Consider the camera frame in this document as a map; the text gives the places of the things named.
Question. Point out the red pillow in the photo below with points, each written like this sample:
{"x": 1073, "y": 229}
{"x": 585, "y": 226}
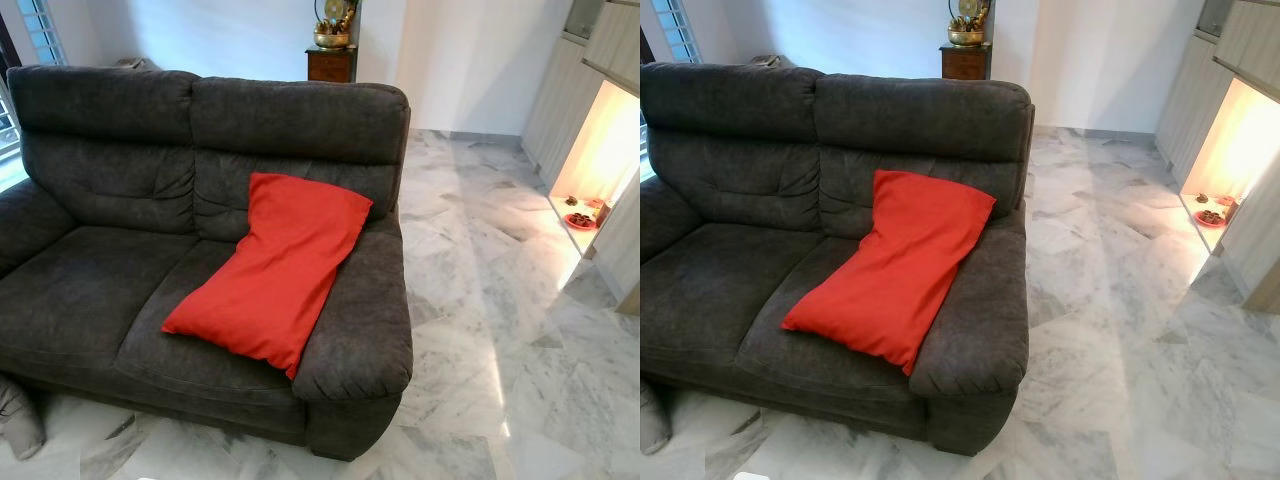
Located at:
{"x": 895, "y": 270}
{"x": 275, "y": 270}

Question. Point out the large grey fabric sofa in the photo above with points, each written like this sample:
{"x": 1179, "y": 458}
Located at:
{"x": 730, "y": 280}
{"x": 100, "y": 280}

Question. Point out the red plate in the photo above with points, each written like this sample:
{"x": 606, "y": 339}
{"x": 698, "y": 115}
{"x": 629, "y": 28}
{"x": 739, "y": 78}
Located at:
{"x": 580, "y": 222}
{"x": 1210, "y": 218}

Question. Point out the light wood built-in cupboard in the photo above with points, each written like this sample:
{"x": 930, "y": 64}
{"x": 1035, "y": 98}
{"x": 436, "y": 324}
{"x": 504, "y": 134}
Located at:
{"x": 560, "y": 100}
{"x": 1190, "y": 100}

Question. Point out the brown wooden cabinet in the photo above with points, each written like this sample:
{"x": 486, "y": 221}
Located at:
{"x": 332, "y": 65}
{"x": 965, "y": 62}

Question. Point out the brass ornamental urn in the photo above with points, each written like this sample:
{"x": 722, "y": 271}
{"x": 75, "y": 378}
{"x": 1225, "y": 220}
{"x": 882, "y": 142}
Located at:
{"x": 967, "y": 32}
{"x": 333, "y": 35}

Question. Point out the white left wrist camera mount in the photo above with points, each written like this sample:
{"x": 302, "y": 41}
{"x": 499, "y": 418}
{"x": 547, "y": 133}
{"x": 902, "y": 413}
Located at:
{"x": 752, "y": 477}

